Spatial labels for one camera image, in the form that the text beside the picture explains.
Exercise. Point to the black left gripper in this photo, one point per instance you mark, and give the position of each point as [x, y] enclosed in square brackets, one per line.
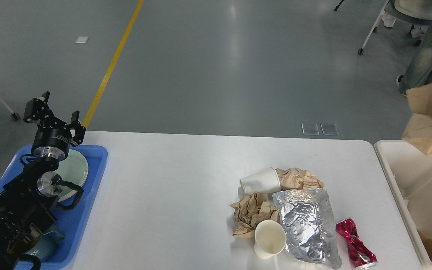
[49, 141]

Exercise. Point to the brown paper bag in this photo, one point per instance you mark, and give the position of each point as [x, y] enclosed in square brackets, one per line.
[418, 131]

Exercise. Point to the green plate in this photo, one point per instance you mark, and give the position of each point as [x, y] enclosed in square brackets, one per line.
[74, 168]

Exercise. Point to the brown paper back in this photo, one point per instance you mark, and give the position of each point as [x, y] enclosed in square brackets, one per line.
[298, 179]

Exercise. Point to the brown paper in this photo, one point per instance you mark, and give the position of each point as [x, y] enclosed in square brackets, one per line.
[298, 179]
[250, 211]

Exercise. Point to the silver foil bag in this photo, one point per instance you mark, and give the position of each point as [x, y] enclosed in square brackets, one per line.
[308, 221]

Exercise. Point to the white paper cup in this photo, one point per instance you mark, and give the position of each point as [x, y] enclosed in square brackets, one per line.
[265, 181]
[269, 239]

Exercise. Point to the brown paper front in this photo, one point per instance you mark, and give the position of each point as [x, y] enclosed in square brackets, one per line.
[250, 211]

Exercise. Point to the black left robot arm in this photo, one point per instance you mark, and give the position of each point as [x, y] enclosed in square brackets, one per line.
[28, 200]

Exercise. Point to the yellow plate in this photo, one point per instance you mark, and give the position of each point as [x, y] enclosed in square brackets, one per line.
[67, 192]

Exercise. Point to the white plastic bin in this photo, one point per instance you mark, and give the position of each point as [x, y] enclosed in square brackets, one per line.
[409, 175]

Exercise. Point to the seated person white shoes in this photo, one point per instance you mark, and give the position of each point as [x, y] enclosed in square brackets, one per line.
[415, 31]

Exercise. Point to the white rolling chair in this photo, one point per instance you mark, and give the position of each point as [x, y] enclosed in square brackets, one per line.
[415, 12]

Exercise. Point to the blue plastic tray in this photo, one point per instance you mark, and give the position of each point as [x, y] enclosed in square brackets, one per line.
[72, 222]

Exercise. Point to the floor outlet plate right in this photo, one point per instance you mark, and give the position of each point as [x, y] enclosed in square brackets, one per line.
[329, 129]

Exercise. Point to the floor outlet plate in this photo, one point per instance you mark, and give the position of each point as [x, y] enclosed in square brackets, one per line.
[310, 129]
[329, 129]

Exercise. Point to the teal mug yellow inside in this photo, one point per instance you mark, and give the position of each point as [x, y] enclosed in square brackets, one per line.
[43, 247]

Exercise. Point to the floor outlet plate left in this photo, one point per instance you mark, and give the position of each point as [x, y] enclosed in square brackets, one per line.
[310, 129]

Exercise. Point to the red soda can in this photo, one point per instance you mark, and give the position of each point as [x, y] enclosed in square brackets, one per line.
[360, 257]

